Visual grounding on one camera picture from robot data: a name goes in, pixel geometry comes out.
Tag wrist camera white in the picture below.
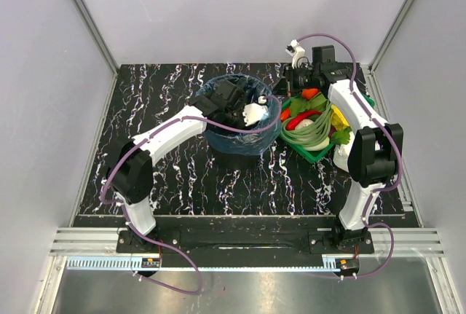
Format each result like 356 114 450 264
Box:
285 39 305 68
242 96 269 127

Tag green long beans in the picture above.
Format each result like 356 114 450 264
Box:
280 100 332 152

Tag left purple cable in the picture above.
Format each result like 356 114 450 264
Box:
98 95 284 296

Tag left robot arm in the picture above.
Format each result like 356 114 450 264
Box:
101 80 266 252

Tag purple cable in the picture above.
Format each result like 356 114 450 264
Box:
98 95 284 296
293 33 404 280

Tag detached blue trash bag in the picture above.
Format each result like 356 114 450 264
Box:
196 74 282 156

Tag red chili pepper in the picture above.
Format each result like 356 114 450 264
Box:
285 110 321 131

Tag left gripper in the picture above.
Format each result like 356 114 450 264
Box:
221 96 256 145

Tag green vegetable basket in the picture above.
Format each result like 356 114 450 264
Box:
280 89 350 163

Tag yellow white cabbage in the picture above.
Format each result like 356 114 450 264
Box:
331 104 350 130

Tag orange carrot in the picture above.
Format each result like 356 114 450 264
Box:
301 88 320 101

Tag green leafy vegetable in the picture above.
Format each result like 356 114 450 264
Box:
330 127 352 145

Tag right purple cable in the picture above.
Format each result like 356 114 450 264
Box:
293 33 404 280

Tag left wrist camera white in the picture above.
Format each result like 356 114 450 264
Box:
242 96 269 127

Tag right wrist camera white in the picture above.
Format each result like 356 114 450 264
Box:
285 39 305 68

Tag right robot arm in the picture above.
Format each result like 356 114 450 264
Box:
276 40 403 253

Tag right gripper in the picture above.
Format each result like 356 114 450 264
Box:
269 63 320 98

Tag white crumpled paper ball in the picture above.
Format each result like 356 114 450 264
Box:
333 145 352 173

